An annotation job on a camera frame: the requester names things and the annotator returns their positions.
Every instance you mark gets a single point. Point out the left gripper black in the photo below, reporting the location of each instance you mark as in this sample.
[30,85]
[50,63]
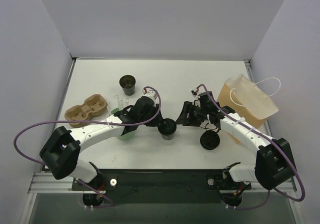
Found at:
[155,120]

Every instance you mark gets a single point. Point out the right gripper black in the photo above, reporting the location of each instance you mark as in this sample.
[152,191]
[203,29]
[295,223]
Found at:
[189,113]

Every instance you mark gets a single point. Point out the black cup lid stack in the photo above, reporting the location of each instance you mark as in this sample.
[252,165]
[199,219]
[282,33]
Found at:
[210,140]

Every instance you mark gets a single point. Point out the black takeout coffee cup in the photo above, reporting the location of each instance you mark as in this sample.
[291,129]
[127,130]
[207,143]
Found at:
[127,83]

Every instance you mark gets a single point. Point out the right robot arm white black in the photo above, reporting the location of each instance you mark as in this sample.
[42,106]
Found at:
[274,161]

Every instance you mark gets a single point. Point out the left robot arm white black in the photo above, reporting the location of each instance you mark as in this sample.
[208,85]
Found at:
[62,150]

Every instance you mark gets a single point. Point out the brown paper takeout bag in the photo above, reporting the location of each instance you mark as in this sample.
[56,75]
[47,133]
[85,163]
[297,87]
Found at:
[247,99]

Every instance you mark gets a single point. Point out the white wrapped straw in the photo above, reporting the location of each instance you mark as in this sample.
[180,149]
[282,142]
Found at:
[122,102]

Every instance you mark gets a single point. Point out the brown cardboard cup carrier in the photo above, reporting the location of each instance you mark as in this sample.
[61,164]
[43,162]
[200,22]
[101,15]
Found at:
[93,106]

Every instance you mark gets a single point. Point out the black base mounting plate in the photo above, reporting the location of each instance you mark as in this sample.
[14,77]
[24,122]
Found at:
[162,187]

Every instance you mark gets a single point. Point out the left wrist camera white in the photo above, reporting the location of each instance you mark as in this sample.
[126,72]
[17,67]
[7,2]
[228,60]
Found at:
[151,94]

